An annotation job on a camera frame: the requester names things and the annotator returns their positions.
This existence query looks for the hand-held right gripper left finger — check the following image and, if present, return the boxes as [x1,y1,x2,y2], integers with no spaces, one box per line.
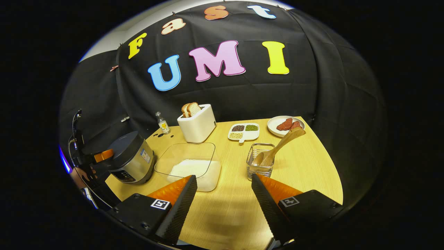
[108,175,198,245]

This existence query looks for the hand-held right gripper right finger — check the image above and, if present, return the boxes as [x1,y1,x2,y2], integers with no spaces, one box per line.
[251,174,344,245]

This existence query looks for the dark grey rice cooker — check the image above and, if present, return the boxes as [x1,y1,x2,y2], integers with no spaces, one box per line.
[105,131,155,185]

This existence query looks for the wire chopstick holder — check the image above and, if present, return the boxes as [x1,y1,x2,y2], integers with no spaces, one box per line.
[246,143,275,181]

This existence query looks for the clear container of white rice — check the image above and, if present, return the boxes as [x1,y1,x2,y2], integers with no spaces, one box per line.
[154,142,222,192]

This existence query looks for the wooden spoon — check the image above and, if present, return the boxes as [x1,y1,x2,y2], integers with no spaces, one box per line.
[251,127,306,167]

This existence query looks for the lit monitor screen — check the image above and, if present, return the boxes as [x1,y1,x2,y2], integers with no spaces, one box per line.
[59,146,71,173]

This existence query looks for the small glass bottle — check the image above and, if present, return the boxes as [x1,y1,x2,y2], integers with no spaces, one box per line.
[155,111,170,134]

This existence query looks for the white divided bean dish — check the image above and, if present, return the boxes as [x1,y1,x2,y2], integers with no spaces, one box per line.
[228,123,260,143]

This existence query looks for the white round plate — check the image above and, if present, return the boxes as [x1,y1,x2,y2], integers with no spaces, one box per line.
[267,116,306,138]

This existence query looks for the white toaster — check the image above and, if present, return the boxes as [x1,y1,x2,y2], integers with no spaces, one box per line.
[177,104,217,143]

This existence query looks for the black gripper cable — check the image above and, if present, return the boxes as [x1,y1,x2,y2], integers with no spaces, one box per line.
[68,109,82,141]

